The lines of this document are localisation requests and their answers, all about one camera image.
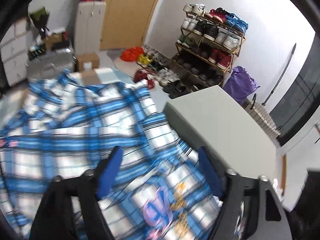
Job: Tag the wooden wardrobe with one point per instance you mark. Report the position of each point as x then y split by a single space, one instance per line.
130 15

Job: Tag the grey bed footboard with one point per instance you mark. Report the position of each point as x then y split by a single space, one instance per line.
220 120

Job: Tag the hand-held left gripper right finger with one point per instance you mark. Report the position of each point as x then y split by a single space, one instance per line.
210 170

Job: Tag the blue plaid shirt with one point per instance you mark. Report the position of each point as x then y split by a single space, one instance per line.
75 135

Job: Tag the purple bag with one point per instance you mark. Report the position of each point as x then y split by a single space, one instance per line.
237 85

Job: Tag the white tall cabinet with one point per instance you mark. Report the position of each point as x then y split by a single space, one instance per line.
87 25

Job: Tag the scattered loose shoes pile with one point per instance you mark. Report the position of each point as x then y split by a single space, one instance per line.
165 76

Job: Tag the cardboard box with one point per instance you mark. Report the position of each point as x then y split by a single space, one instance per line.
86 60

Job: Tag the silver suitcase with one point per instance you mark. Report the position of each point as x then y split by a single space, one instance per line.
50 62

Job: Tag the dark green bag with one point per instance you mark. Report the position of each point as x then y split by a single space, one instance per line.
37 15

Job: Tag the small brown box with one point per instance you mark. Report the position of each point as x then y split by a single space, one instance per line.
53 40

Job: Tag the dark glass panel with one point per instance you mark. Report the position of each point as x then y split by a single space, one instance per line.
300 92

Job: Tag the long black rod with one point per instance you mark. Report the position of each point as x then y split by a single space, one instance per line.
287 62

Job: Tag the wooden stick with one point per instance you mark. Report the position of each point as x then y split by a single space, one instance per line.
283 170

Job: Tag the wicker basket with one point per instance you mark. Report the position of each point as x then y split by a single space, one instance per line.
262 116

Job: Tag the red plastic bag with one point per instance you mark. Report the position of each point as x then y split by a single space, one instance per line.
131 53

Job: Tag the white drawer unit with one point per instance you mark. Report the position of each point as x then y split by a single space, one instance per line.
15 52

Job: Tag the grey floor mat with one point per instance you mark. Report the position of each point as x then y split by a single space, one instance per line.
122 66

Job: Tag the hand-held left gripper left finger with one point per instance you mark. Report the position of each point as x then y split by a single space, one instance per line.
110 170

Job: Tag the checkered tablecloth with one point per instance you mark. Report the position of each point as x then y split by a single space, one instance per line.
110 75

